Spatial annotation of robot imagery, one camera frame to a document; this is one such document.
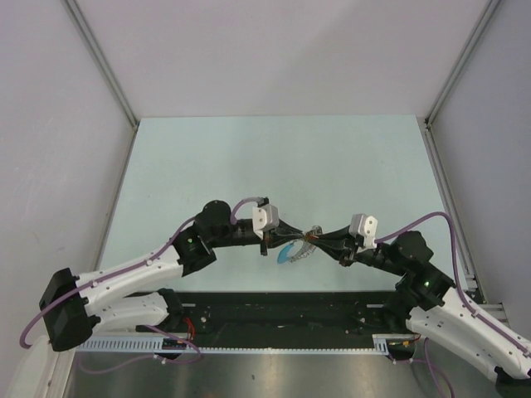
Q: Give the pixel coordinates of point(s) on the right aluminium frame post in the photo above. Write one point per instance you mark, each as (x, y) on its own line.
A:
(463, 59)

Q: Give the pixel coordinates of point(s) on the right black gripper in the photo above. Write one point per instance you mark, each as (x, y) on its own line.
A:
(347, 253)

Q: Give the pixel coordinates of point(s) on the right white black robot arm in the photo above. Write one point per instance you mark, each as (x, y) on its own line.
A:
(428, 302)

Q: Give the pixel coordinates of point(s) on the left aluminium frame post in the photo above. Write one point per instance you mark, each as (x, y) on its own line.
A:
(92, 45)

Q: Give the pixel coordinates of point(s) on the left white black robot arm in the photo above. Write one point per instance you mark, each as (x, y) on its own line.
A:
(74, 307)

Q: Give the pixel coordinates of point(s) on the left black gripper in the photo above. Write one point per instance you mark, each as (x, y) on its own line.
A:
(281, 234)

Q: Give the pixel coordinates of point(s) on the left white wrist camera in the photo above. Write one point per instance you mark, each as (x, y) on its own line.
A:
(264, 218)

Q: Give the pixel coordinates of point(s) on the aluminium frame post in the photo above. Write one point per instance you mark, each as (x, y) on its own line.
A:
(92, 45)
(463, 59)

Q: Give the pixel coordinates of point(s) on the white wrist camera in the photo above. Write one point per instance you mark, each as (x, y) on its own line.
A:
(264, 218)
(363, 229)

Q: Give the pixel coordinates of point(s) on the white slotted cable duct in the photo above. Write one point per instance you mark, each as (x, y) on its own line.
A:
(152, 344)

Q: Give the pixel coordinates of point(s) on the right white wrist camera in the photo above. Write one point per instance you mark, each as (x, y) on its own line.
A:
(363, 229)

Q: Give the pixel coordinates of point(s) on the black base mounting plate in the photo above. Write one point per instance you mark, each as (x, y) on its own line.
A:
(285, 320)

